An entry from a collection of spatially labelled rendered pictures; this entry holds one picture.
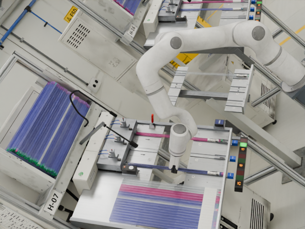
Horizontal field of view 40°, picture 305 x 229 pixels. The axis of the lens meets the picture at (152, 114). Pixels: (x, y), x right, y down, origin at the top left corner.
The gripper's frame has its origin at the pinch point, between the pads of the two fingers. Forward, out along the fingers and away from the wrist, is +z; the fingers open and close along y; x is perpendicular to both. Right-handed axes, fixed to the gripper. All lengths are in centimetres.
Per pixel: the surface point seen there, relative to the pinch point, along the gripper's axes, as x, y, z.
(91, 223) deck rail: -33, 38, 5
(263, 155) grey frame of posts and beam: 47, -33, 15
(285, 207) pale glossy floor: 71, -29, 57
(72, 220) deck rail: -43, 38, 7
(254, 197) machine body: 50, -28, 51
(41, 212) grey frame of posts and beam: -56, 41, -1
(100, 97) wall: -107, -175, 143
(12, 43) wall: -193, -170, 84
